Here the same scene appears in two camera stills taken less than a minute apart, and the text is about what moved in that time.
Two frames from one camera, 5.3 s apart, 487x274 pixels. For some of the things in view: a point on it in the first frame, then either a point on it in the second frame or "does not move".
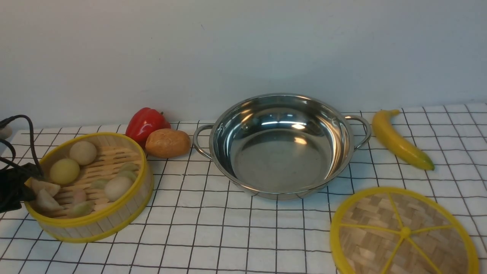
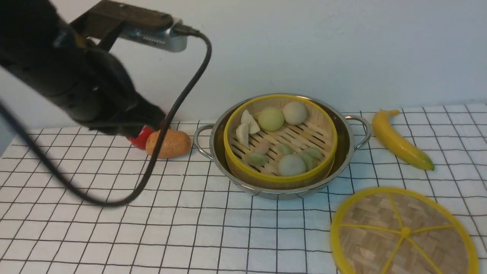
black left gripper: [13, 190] -> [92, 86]
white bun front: [117, 188] -> [292, 165]
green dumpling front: [81, 209] -> [255, 159]
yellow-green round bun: [64, 171] -> [271, 119]
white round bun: [83, 153] -> [294, 113]
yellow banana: [381, 121] does not move
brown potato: [167, 142] does not move
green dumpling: [129, 170] -> [307, 156]
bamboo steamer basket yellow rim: [92, 187] -> [279, 141]
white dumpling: [44, 199] -> [242, 133]
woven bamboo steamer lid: [401, 230] does not move
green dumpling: [99, 183] -> [285, 148]
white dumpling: [36, 186] -> [247, 118]
